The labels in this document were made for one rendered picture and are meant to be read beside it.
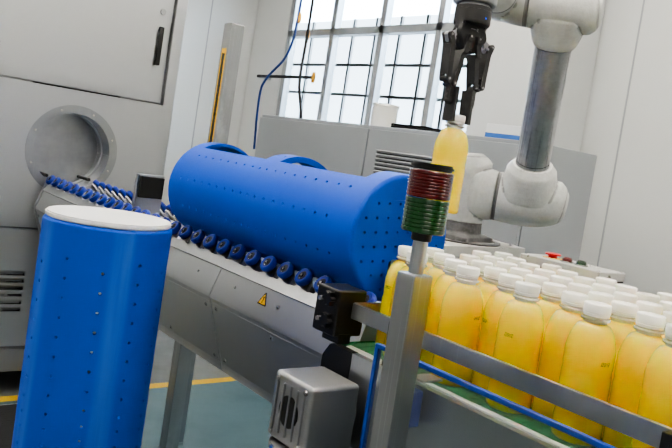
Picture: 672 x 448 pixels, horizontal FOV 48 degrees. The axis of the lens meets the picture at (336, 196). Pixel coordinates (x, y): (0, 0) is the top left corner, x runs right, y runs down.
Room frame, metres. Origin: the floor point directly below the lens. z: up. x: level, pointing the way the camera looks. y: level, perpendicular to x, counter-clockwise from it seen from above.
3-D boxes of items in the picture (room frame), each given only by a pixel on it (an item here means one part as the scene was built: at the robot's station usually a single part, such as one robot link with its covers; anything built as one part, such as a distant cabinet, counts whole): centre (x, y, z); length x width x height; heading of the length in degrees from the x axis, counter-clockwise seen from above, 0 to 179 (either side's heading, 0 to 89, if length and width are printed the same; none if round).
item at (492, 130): (3.62, -0.80, 1.48); 0.24 x 0.12 x 0.08; 48
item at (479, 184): (2.38, -0.41, 1.22); 0.18 x 0.16 x 0.22; 75
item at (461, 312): (1.26, -0.24, 0.99); 0.07 x 0.07 x 0.19
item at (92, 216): (1.69, 0.50, 1.03); 0.28 x 0.28 x 0.01
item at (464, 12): (1.53, -0.22, 1.54); 0.08 x 0.07 x 0.09; 127
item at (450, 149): (1.52, -0.22, 1.26); 0.07 x 0.07 x 0.19
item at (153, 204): (2.64, 0.66, 1.00); 0.10 x 0.04 x 0.15; 129
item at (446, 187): (1.07, -0.13, 1.23); 0.06 x 0.06 x 0.04
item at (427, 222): (1.07, -0.13, 1.18); 0.06 x 0.06 x 0.05
